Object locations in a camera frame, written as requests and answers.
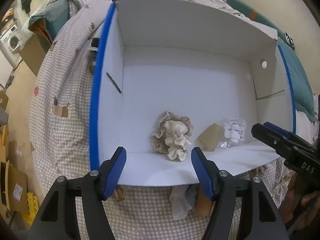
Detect clear plastic packet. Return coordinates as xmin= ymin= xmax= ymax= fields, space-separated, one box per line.
xmin=220 ymin=118 xmax=247 ymax=148

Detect orange tan cloth roll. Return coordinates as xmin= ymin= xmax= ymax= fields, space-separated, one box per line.
xmin=197 ymin=124 xmax=222 ymax=152

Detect white sock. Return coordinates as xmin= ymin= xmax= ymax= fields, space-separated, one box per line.
xmin=169 ymin=184 xmax=199 ymax=220

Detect cream white scrunchie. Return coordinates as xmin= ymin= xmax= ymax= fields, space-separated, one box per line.
xmin=164 ymin=120 xmax=192 ymax=161

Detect beige lace scrunchie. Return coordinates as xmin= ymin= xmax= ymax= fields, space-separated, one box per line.
xmin=150 ymin=110 xmax=194 ymax=157

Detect right hand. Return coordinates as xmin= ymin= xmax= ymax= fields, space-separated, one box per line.
xmin=278 ymin=172 xmax=320 ymax=230

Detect teal pillow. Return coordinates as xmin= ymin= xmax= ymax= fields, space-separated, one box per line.
xmin=277 ymin=39 xmax=316 ymax=122

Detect cardboard boxes on floor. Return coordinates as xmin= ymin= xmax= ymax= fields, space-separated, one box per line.
xmin=0 ymin=89 xmax=40 ymax=225

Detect checkered dog print bedspread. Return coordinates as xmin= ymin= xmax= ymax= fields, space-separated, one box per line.
xmin=30 ymin=0 xmax=318 ymax=239

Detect blue white cardboard box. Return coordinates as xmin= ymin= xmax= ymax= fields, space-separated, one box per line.
xmin=89 ymin=0 xmax=296 ymax=186

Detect teal headboard cushion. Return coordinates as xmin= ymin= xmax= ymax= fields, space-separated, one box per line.
xmin=226 ymin=0 xmax=295 ymax=50

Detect cardboard bedside box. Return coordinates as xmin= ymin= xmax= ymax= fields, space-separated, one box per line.
xmin=19 ymin=34 xmax=49 ymax=76

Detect dark olive garment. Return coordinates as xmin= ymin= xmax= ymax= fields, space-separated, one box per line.
xmin=88 ymin=37 xmax=100 ymax=74

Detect white washing machine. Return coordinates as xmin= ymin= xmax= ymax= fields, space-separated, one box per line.
xmin=1 ymin=23 xmax=22 ymax=69

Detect teal orange folded blanket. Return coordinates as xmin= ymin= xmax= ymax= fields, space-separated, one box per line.
xmin=28 ymin=0 xmax=70 ymax=51

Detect black hanging garment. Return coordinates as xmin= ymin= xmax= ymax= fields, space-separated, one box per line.
xmin=21 ymin=0 xmax=32 ymax=15

